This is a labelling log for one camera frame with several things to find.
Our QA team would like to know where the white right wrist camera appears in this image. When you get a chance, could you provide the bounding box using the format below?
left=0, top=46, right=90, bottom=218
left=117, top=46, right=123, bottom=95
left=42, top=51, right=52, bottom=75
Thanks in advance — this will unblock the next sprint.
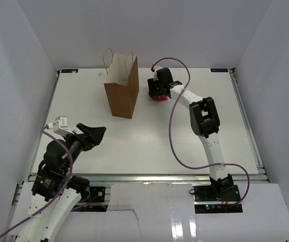
left=151, top=66, right=163, bottom=81

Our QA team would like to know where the red snack packet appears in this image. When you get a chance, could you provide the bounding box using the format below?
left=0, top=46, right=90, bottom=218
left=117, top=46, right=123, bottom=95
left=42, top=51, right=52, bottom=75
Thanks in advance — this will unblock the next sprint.
left=151, top=95, right=168, bottom=101

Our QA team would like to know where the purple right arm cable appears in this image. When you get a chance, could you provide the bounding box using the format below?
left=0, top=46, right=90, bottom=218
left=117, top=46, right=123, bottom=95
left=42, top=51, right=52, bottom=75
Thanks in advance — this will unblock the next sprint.
left=151, top=57, right=250, bottom=208

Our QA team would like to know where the brown paper bag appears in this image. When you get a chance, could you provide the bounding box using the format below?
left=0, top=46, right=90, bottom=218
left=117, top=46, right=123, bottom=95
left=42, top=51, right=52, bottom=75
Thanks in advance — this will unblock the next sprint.
left=103, top=48, right=139, bottom=119

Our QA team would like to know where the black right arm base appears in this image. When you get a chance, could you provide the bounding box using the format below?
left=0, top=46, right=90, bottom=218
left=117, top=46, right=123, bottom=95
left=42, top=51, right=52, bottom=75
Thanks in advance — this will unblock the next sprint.
left=189, top=185, right=243, bottom=214

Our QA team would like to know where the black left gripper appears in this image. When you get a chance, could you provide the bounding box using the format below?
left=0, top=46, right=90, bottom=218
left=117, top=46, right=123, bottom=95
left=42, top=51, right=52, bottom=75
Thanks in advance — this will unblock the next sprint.
left=61, top=122, right=106, bottom=171

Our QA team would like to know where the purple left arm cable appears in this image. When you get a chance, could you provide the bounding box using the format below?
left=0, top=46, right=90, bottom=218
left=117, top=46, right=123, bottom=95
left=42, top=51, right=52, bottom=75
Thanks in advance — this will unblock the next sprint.
left=0, top=127, right=108, bottom=242

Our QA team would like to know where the blue label back right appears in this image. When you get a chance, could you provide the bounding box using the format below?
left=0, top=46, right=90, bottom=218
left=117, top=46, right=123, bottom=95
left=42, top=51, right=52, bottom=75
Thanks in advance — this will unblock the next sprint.
left=210, top=68, right=228, bottom=73

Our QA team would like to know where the aluminium front rail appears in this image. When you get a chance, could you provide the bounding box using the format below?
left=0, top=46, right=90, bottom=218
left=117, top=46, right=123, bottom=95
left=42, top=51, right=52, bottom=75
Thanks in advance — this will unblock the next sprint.
left=27, top=173, right=268, bottom=183

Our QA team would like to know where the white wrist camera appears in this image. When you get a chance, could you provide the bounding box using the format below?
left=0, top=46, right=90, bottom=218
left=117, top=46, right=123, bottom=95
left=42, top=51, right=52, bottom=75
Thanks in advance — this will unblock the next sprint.
left=46, top=116, right=73, bottom=137
left=151, top=66, right=163, bottom=81

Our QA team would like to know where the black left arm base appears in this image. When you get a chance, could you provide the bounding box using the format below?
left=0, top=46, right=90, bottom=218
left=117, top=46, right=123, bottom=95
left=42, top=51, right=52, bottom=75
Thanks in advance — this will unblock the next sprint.
left=79, top=186, right=106, bottom=203

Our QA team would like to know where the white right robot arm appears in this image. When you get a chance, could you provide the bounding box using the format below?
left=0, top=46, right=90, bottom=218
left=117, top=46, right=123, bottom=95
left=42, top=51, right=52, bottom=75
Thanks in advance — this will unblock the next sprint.
left=148, top=67, right=234, bottom=201

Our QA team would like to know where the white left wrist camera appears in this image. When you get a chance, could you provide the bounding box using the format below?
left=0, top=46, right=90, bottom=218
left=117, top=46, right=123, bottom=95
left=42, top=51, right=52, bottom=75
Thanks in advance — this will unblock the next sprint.
left=46, top=116, right=73, bottom=137

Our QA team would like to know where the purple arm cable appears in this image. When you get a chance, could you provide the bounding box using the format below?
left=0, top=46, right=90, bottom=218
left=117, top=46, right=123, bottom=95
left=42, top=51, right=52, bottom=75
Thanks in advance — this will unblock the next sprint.
left=0, top=127, right=108, bottom=242
left=151, top=57, right=250, bottom=208

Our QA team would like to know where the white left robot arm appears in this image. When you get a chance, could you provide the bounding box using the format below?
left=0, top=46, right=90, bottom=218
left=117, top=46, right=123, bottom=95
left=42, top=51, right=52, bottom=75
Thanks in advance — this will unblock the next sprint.
left=16, top=123, right=106, bottom=241

